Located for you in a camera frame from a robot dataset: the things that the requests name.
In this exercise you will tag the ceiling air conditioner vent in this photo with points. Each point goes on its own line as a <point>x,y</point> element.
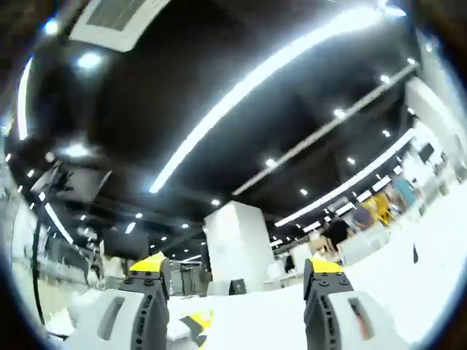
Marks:
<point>116,22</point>

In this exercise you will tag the small black box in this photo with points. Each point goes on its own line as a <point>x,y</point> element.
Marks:
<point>237,286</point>

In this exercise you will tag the thin ceiling light line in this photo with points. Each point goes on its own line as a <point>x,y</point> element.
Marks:
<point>346,184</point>

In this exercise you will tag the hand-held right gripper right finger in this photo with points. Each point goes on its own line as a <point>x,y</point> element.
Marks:
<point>346,321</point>

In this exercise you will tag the large black display screen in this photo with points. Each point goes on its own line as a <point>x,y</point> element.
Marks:
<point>126,242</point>

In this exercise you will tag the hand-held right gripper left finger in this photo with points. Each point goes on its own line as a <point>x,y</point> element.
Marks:
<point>120,321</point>

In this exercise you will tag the wide ceiling light strip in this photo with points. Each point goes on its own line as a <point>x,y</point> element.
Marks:
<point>233,98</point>

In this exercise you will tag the white square pillar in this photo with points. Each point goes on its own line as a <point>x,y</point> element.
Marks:
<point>237,240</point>

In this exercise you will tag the yellow cart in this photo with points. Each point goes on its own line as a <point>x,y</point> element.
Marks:
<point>382,209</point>

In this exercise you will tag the black computer monitor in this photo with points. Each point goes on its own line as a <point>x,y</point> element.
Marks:
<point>426,152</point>

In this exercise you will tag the thin ceiling rail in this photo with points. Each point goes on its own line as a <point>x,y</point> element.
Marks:
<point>324,127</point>

